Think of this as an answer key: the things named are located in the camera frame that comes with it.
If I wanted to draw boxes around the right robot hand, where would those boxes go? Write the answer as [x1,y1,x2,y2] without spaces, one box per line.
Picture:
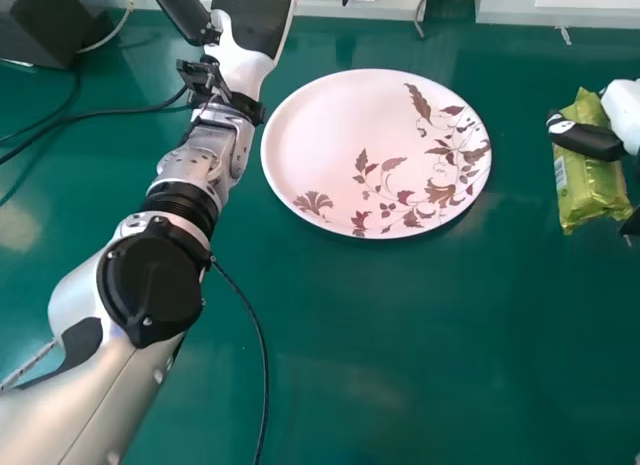
[545,78,640,247]

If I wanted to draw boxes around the braided grey cable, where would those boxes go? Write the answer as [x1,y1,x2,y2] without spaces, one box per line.
[0,337,59,394]

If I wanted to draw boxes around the thin dark arm cable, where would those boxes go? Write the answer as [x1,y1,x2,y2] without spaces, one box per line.
[209,257,272,465]

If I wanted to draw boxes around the plate with brown leaf pattern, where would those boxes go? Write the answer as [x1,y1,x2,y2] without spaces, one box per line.
[259,68,494,241]

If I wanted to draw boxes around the dark green plug block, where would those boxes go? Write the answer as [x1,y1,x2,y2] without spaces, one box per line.
[424,0,477,22]

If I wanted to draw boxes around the yellow-green biscuit packet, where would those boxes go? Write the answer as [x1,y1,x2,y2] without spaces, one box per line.
[551,86,636,236]

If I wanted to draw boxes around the black cable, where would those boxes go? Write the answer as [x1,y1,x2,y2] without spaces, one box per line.
[0,84,194,166]
[0,67,84,147]

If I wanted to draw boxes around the white cable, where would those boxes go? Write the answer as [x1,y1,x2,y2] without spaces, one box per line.
[76,0,139,55]

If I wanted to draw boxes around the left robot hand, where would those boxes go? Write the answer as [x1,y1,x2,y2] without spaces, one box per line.
[148,0,300,128]

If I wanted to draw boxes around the black box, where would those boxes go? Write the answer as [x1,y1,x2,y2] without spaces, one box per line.
[0,0,119,70]

